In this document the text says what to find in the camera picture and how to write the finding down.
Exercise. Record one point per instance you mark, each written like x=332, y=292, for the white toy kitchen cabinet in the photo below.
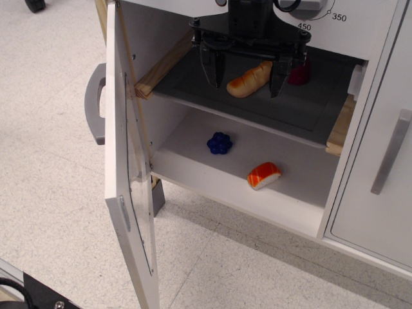
x=158, y=36

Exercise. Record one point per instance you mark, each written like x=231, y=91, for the grey oven door handle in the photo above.
x=92, y=96

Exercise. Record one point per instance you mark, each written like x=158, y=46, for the grey oven tray shelf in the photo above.
x=305, y=109

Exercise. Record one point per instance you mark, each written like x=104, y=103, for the grey oven temperature knob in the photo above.
x=304, y=5

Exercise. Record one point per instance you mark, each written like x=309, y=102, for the white cupboard door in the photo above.
x=379, y=226

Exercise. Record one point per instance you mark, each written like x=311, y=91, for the red toy fruit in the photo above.
x=300, y=75

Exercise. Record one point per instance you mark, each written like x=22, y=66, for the blue toy grapes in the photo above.
x=219, y=144

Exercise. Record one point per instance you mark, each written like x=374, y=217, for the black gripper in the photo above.
x=250, y=29

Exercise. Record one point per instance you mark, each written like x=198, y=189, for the toy bread loaf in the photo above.
x=251, y=81

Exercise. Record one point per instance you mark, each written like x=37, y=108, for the white oven door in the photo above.
x=128, y=188

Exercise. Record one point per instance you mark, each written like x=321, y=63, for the silver cupboard door handle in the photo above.
x=395, y=143

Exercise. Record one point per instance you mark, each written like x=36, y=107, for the black caster wheel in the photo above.
x=35, y=5

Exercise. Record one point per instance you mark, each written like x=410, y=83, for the toy salmon sushi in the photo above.
x=263, y=175

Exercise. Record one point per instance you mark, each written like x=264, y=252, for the grey cabinet leg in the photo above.
x=158, y=197

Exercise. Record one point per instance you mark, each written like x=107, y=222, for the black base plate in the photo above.
x=44, y=297

